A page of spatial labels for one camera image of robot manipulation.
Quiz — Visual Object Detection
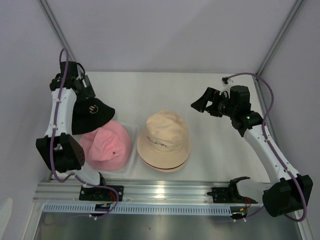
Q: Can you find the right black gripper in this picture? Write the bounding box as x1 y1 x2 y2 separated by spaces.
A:
191 87 237 118

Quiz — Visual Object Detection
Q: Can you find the aluminium rail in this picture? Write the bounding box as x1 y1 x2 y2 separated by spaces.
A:
33 179 229 205

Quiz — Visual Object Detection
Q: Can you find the right aluminium frame post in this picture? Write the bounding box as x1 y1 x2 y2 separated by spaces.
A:
256 0 307 76

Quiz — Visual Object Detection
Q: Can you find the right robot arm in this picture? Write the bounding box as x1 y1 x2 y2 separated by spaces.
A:
190 85 313 222

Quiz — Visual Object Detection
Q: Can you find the aluminium frame post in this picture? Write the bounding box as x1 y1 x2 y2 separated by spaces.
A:
37 0 78 62
256 0 307 76

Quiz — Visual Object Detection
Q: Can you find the beige cap with script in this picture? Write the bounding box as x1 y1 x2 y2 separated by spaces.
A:
136 110 191 169

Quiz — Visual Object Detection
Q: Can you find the pink bucket hat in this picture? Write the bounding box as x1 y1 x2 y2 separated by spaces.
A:
140 157 187 173

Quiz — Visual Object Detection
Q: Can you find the pink cap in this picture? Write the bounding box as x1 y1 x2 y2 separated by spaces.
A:
79 120 132 171

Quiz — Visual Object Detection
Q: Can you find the white plastic tray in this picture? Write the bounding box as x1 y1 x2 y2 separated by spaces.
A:
90 123 140 176

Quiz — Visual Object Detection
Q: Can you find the left aluminium frame post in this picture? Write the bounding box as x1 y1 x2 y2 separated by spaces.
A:
37 0 78 62

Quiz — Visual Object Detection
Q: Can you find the black bucket hat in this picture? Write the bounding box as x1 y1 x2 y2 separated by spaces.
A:
71 97 116 135

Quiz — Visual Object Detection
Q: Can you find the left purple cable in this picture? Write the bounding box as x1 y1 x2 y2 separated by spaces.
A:
48 47 118 221

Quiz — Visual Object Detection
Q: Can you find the white slotted cable duct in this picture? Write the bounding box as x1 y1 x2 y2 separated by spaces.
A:
42 202 232 216

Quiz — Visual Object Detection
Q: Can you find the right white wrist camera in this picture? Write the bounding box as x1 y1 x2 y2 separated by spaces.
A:
221 77 234 94

